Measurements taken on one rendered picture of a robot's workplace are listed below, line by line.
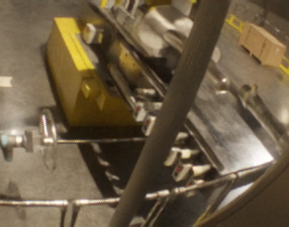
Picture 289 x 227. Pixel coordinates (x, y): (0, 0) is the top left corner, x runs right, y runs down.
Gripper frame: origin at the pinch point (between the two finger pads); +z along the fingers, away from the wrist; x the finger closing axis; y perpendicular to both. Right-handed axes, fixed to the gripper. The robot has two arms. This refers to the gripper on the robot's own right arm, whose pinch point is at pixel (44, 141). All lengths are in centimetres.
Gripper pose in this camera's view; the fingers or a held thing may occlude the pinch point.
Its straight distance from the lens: 199.8
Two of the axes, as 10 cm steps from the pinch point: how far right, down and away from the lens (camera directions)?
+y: -5.1, -0.3, 8.6
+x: -0.1, 10.0, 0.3
